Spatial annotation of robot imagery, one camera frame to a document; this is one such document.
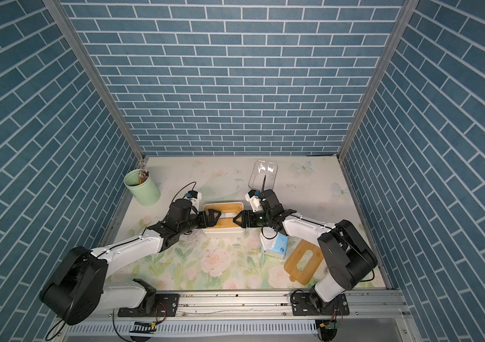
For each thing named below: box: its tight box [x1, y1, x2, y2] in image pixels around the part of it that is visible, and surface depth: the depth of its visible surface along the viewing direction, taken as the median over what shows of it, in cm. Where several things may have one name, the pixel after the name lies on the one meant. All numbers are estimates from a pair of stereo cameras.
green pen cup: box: [123, 168, 162, 206], surface depth 96 cm
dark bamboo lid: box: [283, 239, 324, 285], surface depth 85 cm
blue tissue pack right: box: [259, 231, 289, 260], surface depth 84 cm
